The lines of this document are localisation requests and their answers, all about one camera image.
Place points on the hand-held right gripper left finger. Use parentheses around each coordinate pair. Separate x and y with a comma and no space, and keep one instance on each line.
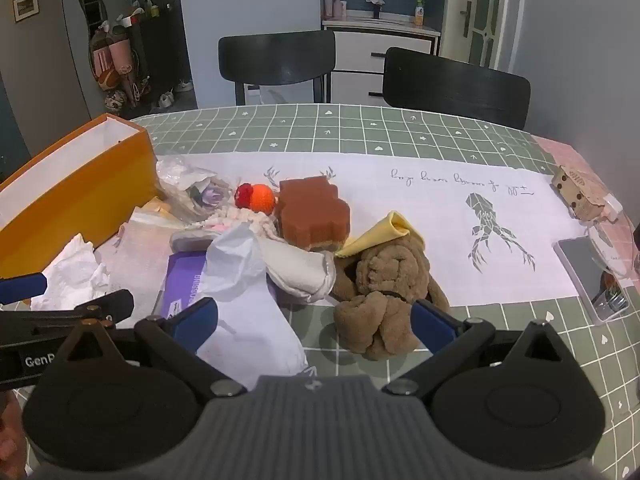
(192,322)

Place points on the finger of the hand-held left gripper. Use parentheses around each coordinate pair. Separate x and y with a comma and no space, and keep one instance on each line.
(22,287)
(115,305)

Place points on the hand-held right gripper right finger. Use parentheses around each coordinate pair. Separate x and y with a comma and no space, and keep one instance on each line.
(432,322)

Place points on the white tissue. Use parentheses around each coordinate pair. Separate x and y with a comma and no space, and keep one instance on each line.
(70,270)

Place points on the brown plush toy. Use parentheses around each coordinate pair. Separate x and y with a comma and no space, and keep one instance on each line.
(385,270)

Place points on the yellow cloth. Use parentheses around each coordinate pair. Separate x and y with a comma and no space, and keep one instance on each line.
(380,235)

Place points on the pink and white crochet piece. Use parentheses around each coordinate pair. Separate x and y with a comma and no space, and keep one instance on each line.
(240,217)

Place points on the white cloth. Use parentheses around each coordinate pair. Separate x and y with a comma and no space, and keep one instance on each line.
(300,270)

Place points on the orange cardboard box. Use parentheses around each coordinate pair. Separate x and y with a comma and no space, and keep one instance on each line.
(100,175)

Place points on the clear bag with purple flower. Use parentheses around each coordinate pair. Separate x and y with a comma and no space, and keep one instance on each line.
(190,185)

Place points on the orange and red crochet ball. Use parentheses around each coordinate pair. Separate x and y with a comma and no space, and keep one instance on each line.
(262,198)

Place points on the brown sponge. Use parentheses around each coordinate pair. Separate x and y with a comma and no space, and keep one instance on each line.
(310,210)

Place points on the person's left hand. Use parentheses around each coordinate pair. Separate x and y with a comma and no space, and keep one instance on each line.
(7,440)

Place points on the purple package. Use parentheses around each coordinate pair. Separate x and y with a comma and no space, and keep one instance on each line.
(185,280)

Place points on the white paper sheet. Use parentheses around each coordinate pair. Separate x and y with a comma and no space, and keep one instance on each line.
(250,320)

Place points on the yellow label packet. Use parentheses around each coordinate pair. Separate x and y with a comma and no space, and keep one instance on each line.
(155,208)

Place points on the white printed table runner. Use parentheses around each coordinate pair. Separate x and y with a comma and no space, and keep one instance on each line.
(425,200)

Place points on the clear plastic wrapper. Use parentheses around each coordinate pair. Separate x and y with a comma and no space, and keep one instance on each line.
(615,255)

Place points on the white shoe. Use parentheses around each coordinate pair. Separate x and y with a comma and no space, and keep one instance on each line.
(167,99)
(183,86)

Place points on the pink cloth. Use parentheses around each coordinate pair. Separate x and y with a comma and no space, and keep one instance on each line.
(560,152)

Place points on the basketball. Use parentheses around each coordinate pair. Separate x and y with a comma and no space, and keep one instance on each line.
(109,80)

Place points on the black chair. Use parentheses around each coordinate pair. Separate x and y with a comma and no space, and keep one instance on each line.
(450,85)
(275,55)

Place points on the black hallway cabinet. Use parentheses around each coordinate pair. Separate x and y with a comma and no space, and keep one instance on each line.
(160,55)

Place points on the small framed picture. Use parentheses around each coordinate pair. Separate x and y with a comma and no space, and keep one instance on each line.
(25,6)

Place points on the white drawer cabinet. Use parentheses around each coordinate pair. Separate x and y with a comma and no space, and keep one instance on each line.
(355,50)

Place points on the yellow bottle with green cap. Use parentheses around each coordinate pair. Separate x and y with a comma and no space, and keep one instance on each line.
(418,14)

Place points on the white glass panel door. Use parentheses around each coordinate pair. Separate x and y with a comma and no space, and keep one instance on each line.
(487,10)

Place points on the black vase with white flower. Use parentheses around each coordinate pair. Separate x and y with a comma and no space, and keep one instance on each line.
(375,7)

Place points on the pink bottle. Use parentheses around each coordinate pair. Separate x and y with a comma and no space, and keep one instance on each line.
(339,8)

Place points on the white bottle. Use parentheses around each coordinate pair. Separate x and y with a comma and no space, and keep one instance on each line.
(328,5)

